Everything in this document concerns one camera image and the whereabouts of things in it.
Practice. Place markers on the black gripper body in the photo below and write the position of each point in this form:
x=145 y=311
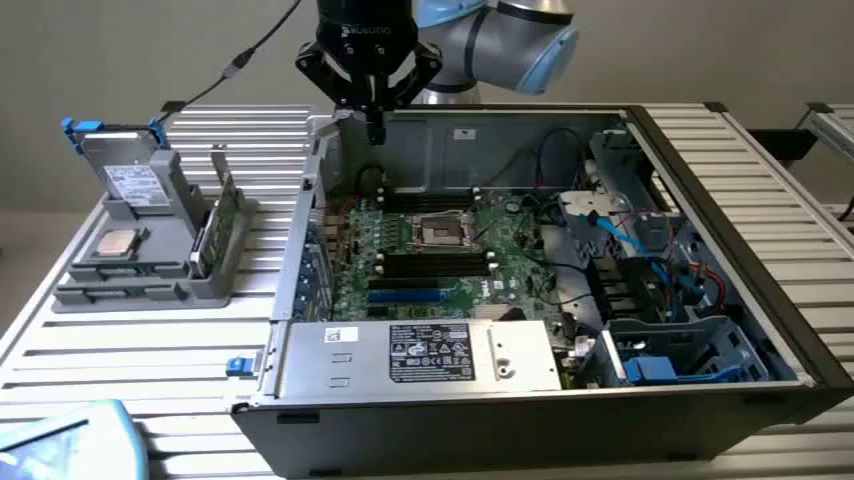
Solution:
x=366 y=20

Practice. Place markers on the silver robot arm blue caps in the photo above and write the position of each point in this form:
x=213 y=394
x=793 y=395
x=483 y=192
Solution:
x=495 y=45

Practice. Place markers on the black RAM slot bank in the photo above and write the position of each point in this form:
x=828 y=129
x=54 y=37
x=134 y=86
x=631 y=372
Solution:
x=430 y=198
x=437 y=263

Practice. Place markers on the metal CPU socket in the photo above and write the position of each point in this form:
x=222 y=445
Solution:
x=437 y=230

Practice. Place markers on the green graphics card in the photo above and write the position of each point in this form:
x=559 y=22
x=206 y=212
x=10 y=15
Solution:
x=224 y=215

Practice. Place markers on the grey metal disk bay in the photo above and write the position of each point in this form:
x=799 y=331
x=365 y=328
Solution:
x=601 y=200

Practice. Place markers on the green motherboard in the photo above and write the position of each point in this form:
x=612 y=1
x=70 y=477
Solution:
x=515 y=270

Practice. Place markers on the black expansion slot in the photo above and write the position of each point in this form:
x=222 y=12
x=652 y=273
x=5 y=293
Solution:
x=404 y=284

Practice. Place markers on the blue expansion slot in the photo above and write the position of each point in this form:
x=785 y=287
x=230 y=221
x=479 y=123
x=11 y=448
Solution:
x=408 y=296

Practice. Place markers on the silver CPU chip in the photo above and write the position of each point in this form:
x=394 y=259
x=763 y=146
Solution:
x=122 y=244

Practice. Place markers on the grey plastic parts rack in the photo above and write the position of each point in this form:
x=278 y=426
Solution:
x=168 y=292

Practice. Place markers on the black fan shroud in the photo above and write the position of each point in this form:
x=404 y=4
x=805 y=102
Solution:
x=624 y=290

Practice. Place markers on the silver power supply unit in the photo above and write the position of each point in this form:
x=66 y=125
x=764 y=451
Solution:
x=414 y=360

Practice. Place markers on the blue case latch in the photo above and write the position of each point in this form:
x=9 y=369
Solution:
x=242 y=365

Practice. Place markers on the grey slatted side table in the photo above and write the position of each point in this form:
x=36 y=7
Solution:
x=835 y=130

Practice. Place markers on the grey metal drive cage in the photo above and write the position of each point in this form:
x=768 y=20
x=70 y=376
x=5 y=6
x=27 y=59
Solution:
x=701 y=340

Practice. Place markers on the blue plastic connector block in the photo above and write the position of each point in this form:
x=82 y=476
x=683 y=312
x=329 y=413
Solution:
x=651 y=370

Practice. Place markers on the open black PC case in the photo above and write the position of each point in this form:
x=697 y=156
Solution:
x=535 y=435

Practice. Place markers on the light blue plastic cover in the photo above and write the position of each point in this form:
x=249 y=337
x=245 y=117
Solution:
x=68 y=445

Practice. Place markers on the hard disk blue bracket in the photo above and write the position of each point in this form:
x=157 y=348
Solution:
x=130 y=170

